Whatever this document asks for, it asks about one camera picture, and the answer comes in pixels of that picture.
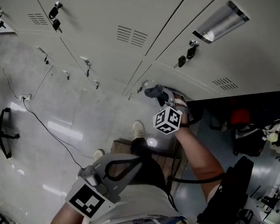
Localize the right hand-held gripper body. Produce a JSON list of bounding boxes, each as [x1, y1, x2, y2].
[[150, 86, 192, 136]]

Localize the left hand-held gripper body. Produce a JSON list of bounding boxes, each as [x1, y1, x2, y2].
[[62, 160, 122, 221]]

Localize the grey metal locker door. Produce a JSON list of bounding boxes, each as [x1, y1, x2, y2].
[[124, 56, 218, 108]]

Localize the grey metal locker cabinet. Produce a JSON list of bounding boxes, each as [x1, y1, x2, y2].
[[0, 0, 280, 118]]

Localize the person's right forearm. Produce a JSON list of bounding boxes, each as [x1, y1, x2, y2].
[[173, 114, 227, 203]]

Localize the person's right hand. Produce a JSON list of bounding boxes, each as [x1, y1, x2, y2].
[[174, 93, 190, 112]]

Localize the wooden plank platform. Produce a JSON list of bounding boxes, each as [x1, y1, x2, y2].
[[109, 134, 191, 186]]

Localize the person's left white shoe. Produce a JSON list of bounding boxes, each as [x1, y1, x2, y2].
[[92, 149, 106, 162]]

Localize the person's white shoe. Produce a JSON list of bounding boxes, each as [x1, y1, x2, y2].
[[92, 149, 106, 162], [131, 120, 146, 139]]

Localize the person's white printed T-shirt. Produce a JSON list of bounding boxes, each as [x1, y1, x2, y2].
[[80, 178, 226, 224]]

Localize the person's right white shoe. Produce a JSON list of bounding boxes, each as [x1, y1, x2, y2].
[[131, 120, 146, 139]]

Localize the red bag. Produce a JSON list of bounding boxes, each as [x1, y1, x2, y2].
[[229, 108, 251, 127]]

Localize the green and white plush toy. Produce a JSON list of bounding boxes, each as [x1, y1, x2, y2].
[[263, 132, 279, 143]]

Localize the thick black cable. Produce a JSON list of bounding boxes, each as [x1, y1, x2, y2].
[[164, 139, 228, 213]]

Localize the black floor cable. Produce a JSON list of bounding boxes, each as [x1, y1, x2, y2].
[[21, 94, 84, 173]]

